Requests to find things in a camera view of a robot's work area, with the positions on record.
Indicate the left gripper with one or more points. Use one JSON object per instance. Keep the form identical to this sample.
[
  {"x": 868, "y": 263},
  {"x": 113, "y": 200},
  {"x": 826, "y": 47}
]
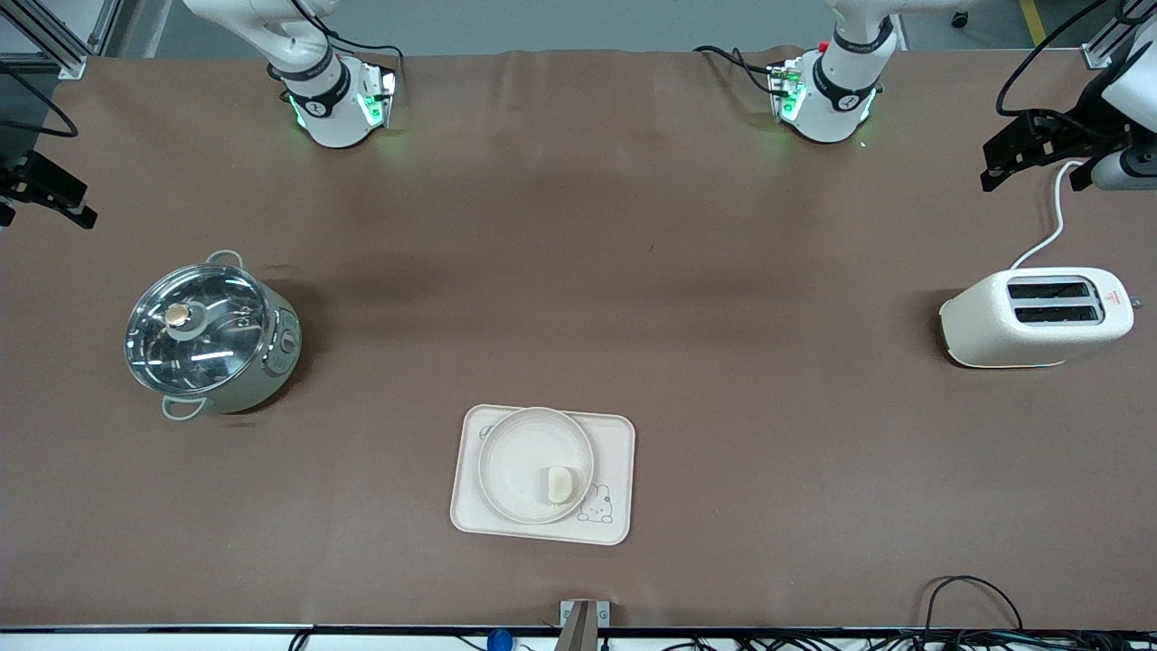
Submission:
[{"x": 1078, "y": 132}]

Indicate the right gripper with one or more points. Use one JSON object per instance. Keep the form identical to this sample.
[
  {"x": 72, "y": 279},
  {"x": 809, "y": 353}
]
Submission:
[{"x": 27, "y": 172}]

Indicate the cream round plate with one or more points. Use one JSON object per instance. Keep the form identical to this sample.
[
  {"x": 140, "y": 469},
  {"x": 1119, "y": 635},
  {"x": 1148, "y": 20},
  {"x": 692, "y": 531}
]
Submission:
[{"x": 520, "y": 461}]

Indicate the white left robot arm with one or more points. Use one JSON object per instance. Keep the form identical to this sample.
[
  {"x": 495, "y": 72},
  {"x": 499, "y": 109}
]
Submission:
[{"x": 836, "y": 90}]

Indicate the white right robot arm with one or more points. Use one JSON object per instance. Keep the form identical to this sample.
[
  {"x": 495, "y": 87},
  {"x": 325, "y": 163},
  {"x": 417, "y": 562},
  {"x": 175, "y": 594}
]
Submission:
[{"x": 330, "y": 99}]

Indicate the pale steamed bun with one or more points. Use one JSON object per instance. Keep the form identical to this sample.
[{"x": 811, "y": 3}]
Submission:
[{"x": 559, "y": 485}]

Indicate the cream two-slot toaster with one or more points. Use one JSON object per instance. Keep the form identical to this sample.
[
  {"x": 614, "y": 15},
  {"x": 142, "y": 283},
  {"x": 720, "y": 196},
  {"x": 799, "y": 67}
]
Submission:
[{"x": 985, "y": 334}]

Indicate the glass pot lid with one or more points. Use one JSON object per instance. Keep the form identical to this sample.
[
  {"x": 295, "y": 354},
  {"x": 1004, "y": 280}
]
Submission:
[{"x": 194, "y": 327}]

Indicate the steel pot with glass lid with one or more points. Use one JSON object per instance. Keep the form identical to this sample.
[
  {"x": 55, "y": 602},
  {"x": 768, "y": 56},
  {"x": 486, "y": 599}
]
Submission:
[{"x": 271, "y": 362}]

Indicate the brown table cover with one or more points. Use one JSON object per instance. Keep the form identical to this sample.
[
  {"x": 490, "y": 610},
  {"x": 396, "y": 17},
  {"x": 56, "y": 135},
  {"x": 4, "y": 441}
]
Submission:
[{"x": 578, "y": 235}]

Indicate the cream rabbit print tray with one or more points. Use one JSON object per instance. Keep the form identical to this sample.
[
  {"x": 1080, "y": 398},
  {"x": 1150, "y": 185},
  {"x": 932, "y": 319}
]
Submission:
[{"x": 610, "y": 443}]

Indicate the small blue round object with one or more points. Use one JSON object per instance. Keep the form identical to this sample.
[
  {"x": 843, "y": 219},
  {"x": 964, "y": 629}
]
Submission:
[{"x": 499, "y": 641}]

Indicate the aluminium frame profile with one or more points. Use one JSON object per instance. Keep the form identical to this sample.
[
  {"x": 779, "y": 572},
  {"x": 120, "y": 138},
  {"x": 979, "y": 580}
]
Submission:
[
  {"x": 54, "y": 41},
  {"x": 1116, "y": 41}
]

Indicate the grey metal camera bracket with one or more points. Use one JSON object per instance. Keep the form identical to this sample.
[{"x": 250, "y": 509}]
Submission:
[{"x": 583, "y": 624}]

